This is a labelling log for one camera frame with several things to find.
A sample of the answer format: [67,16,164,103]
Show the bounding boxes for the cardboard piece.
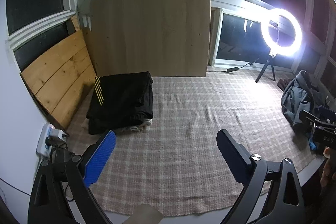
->
[123,204,163,224]

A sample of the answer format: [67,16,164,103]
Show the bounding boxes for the white charger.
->
[49,129,69,141]

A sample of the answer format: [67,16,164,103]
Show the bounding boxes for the light plywood board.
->
[83,0,211,78]

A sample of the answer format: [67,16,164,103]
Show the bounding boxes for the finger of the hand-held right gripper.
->
[299,109,319,125]
[318,105,336,120]

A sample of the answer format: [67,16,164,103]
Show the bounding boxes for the black power brick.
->
[50,147,74,165]

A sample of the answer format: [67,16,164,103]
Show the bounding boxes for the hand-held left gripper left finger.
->
[28,130,117,224]

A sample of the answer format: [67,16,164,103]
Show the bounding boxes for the person's right hand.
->
[321,147,336,189]

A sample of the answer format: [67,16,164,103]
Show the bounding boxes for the ring light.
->
[259,7,303,58]

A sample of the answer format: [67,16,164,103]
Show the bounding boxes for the white power strip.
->
[35,123,57,157]

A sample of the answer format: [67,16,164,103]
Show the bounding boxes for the black pants with yellow stripes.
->
[86,71,154,135]

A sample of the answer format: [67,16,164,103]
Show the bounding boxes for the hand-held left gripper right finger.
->
[216,129,306,224]

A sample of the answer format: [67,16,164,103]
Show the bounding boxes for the plaid blanket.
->
[67,68,326,214]

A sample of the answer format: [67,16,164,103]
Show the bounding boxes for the brown garment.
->
[278,78,292,92]

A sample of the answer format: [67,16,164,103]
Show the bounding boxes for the pine wood board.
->
[20,30,98,130]

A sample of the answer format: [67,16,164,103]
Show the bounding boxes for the black adapter cable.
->
[207,61,256,73]

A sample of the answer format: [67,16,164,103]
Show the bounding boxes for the dark grey pants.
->
[281,70,328,135]

